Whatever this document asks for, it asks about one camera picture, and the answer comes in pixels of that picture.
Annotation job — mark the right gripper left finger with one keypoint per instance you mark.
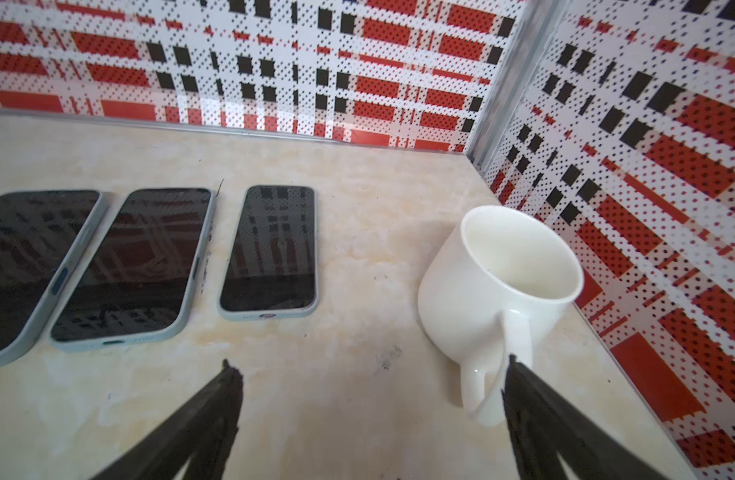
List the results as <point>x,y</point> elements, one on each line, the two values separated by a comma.
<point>196,440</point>

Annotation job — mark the blue case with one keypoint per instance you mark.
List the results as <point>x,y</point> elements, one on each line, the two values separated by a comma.
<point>55,282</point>
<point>190,282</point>
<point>265,314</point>

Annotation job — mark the white mug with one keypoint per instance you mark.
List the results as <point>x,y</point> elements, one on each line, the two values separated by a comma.
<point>495,289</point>

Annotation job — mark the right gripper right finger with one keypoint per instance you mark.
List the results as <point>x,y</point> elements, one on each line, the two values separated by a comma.
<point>551,437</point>

